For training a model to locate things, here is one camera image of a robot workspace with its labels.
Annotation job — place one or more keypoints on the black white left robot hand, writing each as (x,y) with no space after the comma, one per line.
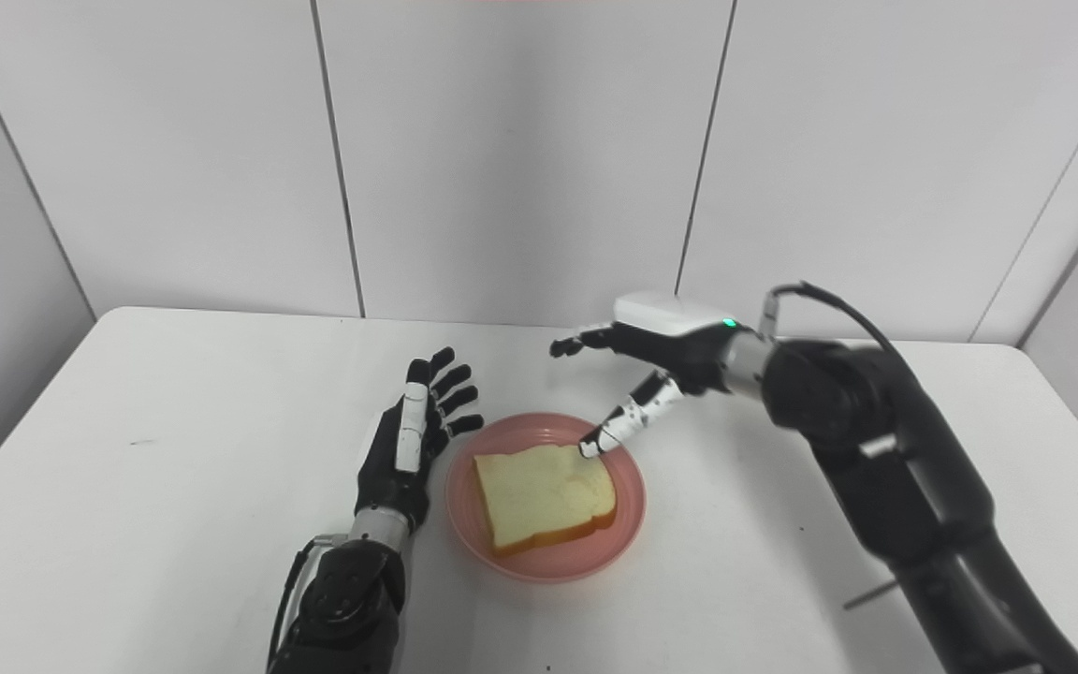
(389,477)

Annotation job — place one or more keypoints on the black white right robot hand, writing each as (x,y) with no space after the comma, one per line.
(689,351)

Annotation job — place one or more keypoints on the slice of white bread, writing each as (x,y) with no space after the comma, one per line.
(539,496)

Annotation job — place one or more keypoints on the pink round plate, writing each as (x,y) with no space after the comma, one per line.
(548,566)

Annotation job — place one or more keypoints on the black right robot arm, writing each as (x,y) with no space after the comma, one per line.
(885,468)

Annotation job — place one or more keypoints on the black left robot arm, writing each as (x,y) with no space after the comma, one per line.
(347,608)

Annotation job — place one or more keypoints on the thin grey metal rod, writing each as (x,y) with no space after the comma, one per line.
(866,596)

